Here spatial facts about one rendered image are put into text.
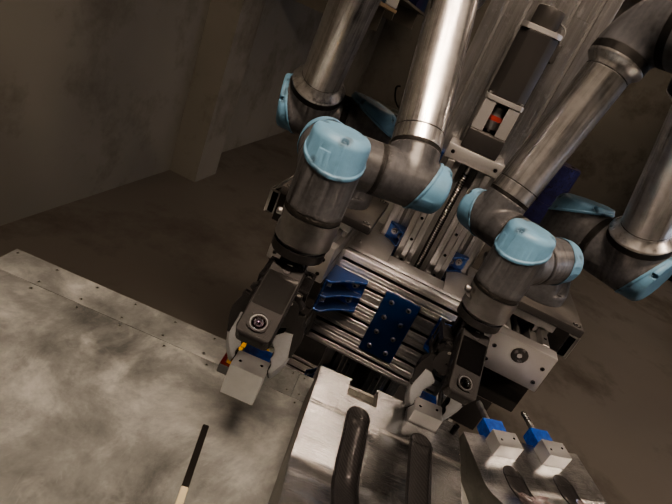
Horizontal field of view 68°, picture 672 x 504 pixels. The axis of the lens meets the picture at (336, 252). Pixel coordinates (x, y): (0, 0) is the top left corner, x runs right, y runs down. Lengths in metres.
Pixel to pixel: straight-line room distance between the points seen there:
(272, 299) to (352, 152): 0.20
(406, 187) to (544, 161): 0.28
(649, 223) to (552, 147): 0.24
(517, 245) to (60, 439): 0.68
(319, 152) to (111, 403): 0.50
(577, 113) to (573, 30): 0.39
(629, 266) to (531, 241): 0.38
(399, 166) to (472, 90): 0.60
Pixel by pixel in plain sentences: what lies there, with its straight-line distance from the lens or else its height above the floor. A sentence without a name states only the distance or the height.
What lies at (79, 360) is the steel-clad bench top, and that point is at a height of 0.80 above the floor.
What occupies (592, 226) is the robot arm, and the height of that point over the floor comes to 1.23.
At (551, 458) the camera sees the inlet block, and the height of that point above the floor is 0.87.
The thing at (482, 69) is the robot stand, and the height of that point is 1.41.
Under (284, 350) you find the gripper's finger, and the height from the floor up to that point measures 1.00.
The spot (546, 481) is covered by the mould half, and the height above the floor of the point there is 0.85.
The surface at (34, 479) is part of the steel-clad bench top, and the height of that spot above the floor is 0.80.
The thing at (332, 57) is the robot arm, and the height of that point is 1.33.
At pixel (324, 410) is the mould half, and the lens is 0.81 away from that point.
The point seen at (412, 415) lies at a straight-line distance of 0.87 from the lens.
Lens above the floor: 1.43
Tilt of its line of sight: 25 degrees down
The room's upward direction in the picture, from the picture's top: 24 degrees clockwise
